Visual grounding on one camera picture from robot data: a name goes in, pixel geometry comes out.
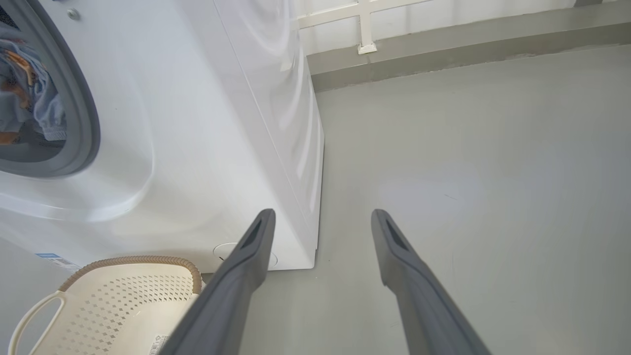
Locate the white front-load washing machine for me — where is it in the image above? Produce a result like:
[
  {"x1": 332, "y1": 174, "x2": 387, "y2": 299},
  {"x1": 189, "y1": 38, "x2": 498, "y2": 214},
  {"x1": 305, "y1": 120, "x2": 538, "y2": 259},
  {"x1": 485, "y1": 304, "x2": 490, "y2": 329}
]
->
[{"x1": 0, "y1": 0, "x2": 325, "y2": 274}]

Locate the light blue orange garment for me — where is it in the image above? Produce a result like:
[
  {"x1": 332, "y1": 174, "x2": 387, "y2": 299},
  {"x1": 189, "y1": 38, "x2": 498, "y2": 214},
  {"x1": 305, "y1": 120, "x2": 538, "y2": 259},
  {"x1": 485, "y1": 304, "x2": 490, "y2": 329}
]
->
[{"x1": 0, "y1": 84, "x2": 35, "y2": 146}]

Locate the dark blue printed garment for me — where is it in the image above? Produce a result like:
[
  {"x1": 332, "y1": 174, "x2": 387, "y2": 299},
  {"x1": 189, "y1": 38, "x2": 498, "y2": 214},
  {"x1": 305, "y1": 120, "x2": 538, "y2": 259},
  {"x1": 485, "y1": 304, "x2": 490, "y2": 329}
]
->
[{"x1": 0, "y1": 38, "x2": 67, "y2": 146}]

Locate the white railing post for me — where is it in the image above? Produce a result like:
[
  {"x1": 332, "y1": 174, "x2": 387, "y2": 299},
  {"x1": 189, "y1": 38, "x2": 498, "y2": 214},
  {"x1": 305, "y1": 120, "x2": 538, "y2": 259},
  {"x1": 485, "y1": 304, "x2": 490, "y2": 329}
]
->
[{"x1": 297, "y1": 0, "x2": 434, "y2": 55}]

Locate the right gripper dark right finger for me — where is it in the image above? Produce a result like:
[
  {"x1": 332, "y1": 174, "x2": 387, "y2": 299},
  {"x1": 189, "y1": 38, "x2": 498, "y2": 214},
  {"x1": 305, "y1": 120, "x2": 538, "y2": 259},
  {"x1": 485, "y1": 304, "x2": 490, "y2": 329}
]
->
[{"x1": 371, "y1": 209, "x2": 493, "y2": 355}]

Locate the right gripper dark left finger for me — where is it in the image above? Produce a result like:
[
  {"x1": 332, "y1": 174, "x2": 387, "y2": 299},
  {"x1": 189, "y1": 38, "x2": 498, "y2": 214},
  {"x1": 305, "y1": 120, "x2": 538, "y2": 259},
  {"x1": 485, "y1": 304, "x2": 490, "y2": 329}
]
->
[{"x1": 158, "y1": 208, "x2": 277, "y2": 355}]

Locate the blue energy label sticker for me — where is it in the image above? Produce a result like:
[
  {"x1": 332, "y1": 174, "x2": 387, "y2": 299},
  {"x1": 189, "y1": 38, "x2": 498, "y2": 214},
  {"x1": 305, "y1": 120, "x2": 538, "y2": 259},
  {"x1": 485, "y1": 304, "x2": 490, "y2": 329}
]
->
[{"x1": 35, "y1": 252, "x2": 82, "y2": 273}]

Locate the cream perforated laundry basket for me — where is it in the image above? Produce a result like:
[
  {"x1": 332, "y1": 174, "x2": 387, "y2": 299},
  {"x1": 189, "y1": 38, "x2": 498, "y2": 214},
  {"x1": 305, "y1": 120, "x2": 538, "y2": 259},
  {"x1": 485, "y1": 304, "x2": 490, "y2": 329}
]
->
[{"x1": 7, "y1": 255, "x2": 204, "y2": 355}]

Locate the basket product label sticker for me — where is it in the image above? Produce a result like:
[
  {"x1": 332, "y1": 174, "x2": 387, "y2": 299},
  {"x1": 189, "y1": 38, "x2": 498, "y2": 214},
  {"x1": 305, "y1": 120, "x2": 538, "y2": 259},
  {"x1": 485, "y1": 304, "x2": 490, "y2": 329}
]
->
[{"x1": 148, "y1": 334, "x2": 171, "y2": 355}]

